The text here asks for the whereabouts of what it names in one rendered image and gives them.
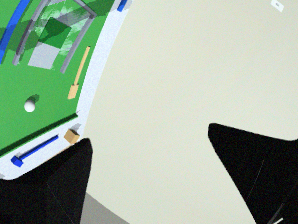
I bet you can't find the small tan block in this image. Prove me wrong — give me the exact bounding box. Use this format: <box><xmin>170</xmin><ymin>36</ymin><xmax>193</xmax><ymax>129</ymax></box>
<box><xmin>64</xmin><ymin>128</ymin><xmax>81</xmax><ymax>144</ymax></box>

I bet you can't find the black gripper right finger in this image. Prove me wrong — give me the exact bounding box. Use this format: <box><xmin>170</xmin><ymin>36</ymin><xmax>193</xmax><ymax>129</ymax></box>
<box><xmin>208</xmin><ymin>123</ymin><xmax>298</xmax><ymax>224</ymax></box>

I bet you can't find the white golf ball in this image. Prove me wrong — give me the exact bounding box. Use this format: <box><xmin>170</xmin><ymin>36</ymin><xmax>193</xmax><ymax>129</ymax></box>
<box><xmin>24</xmin><ymin>100</ymin><xmax>36</xmax><ymax>112</ymax></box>

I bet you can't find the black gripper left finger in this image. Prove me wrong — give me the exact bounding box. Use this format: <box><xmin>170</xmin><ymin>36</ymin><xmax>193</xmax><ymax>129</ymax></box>
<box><xmin>0</xmin><ymin>137</ymin><xmax>93</xmax><ymax>224</ymax></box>

